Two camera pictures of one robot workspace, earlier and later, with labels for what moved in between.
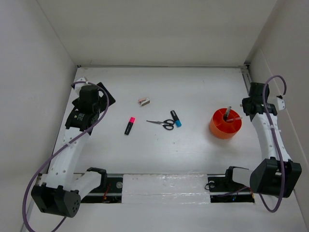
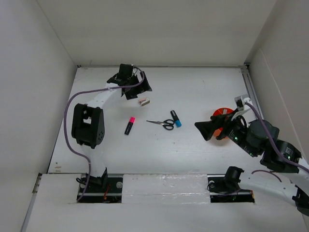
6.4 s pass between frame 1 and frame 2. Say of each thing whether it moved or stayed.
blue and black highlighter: stayed
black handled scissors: stayed
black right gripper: moved
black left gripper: moved
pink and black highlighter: stayed
